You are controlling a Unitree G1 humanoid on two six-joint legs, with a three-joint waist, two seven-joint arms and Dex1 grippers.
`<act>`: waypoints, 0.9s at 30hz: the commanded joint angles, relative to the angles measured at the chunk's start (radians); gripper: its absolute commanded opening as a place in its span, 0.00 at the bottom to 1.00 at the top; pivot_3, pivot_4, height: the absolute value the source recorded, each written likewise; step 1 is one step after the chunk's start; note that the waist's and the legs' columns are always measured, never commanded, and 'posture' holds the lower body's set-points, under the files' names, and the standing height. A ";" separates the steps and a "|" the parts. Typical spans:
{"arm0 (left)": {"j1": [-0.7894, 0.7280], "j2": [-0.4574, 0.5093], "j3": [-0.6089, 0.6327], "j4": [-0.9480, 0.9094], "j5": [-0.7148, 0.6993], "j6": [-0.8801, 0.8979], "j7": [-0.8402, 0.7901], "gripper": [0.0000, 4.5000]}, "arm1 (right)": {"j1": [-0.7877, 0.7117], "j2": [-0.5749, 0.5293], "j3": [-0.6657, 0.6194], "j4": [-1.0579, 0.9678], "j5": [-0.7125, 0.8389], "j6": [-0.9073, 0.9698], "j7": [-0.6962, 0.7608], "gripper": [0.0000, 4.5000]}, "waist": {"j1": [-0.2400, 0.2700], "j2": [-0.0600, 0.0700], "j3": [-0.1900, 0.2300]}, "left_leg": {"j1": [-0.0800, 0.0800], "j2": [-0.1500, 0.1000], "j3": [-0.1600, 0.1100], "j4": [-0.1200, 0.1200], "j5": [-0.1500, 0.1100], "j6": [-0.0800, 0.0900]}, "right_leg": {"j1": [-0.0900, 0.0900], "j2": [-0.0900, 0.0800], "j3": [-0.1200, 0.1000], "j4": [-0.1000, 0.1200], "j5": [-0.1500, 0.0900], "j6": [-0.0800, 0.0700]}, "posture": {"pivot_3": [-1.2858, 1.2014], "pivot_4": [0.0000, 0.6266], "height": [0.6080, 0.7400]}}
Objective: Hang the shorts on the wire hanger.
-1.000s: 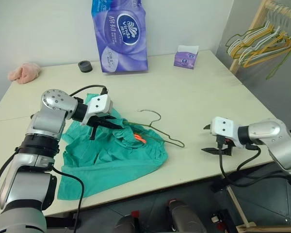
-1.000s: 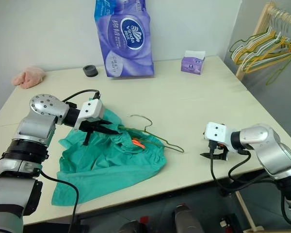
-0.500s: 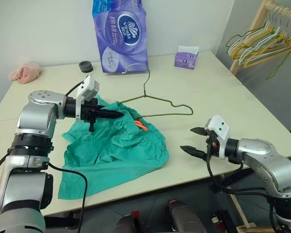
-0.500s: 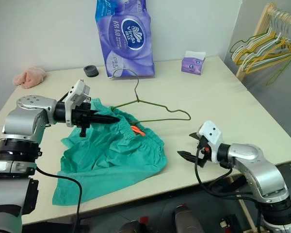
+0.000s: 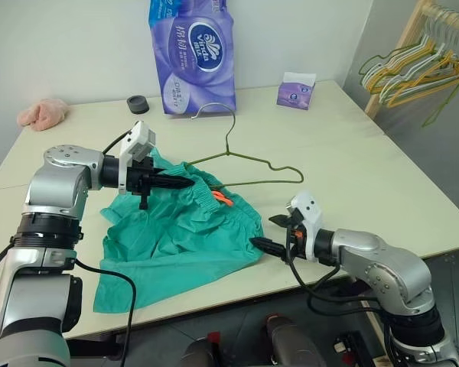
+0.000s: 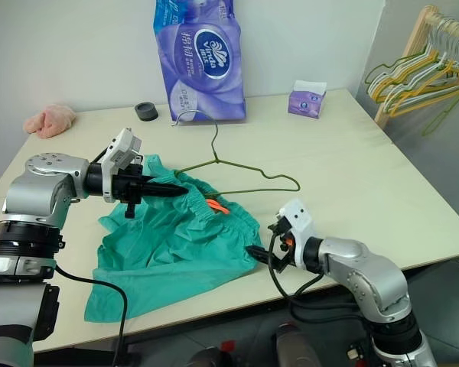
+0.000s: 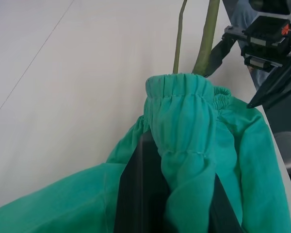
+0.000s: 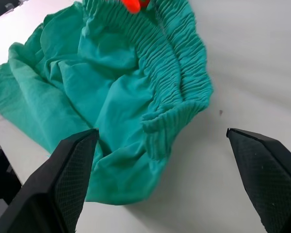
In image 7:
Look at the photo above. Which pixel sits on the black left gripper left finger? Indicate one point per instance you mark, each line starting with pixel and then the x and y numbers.
pixel 140 189

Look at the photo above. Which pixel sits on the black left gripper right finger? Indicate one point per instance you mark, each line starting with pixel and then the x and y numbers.
pixel 223 218

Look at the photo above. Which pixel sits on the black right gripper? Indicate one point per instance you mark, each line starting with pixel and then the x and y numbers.
pixel 264 36

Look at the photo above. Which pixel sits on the green cloth garment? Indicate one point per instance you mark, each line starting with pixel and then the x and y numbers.
pixel 191 116

